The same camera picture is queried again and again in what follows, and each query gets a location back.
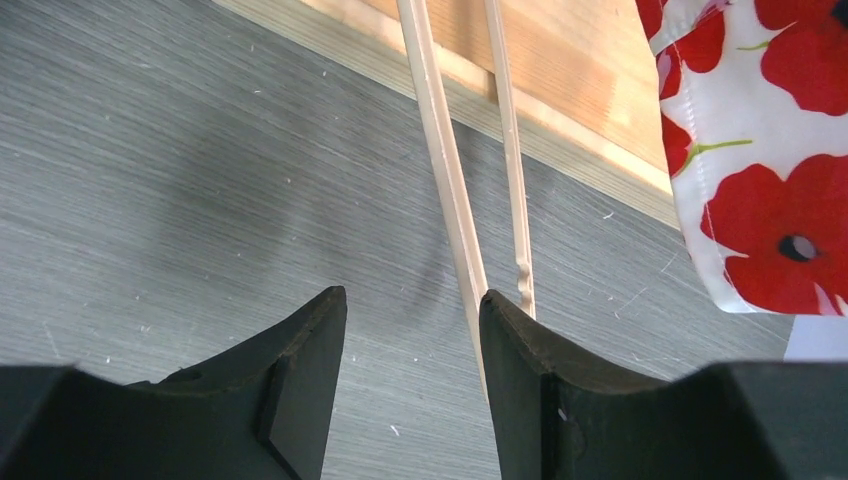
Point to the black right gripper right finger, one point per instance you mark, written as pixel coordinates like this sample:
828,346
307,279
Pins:
560,411

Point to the wooden clothes rack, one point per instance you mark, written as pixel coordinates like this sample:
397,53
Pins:
584,80

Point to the white red poppy garment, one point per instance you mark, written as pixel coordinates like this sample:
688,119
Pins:
753,109

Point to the wooden hanger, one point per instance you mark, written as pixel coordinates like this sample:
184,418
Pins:
447,169

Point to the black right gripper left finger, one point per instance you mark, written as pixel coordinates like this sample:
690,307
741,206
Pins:
259,410

